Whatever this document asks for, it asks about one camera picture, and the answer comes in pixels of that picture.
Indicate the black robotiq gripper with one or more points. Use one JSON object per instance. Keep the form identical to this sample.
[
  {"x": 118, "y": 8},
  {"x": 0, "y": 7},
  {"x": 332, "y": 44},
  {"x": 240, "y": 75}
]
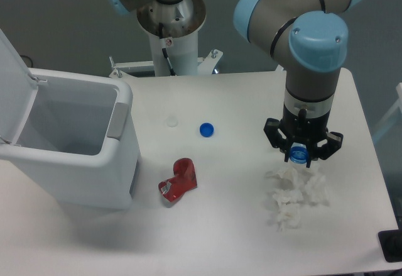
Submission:
[{"x": 298, "y": 128}]

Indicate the clear blue plastic bottle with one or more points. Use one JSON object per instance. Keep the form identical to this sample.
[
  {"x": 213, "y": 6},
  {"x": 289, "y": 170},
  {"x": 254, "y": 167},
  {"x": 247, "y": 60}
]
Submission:
[{"x": 299, "y": 153}]

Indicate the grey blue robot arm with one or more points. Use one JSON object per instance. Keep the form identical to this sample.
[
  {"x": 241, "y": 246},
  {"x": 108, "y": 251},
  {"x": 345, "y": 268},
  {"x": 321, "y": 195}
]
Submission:
[{"x": 306, "y": 37}]

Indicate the blue bottle cap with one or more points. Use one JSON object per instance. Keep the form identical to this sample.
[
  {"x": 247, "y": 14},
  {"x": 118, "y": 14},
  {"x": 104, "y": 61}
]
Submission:
[{"x": 206, "y": 130}]

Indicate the crushed red can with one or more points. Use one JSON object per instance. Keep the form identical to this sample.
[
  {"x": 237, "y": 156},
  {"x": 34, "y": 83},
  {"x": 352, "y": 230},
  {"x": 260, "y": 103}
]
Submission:
[{"x": 183, "y": 180}]

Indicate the white trash can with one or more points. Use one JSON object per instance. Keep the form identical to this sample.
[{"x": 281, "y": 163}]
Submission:
[{"x": 73, "y": 135}]

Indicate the crumpled white tissue paper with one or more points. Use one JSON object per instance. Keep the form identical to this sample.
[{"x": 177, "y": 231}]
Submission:
[{"x": 295, "y": 187}]

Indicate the black device at edge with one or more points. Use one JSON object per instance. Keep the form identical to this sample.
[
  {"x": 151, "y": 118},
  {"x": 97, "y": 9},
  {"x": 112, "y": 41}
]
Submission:
[{"x": 390, "y": 241}]

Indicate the white frame at right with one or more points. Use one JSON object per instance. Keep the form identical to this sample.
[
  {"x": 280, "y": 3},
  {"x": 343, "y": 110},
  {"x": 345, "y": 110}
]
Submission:
[{"x": 389, "y": 119}]

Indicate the white metal base frame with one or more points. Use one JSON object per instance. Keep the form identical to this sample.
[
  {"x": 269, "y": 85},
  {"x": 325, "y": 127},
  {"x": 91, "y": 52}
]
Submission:
[{"x": 206, "y": 66}]

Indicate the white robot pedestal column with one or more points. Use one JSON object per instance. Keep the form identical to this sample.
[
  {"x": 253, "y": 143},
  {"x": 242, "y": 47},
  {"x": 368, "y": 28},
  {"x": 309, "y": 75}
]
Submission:
[{"x": 172, "y": 30}]

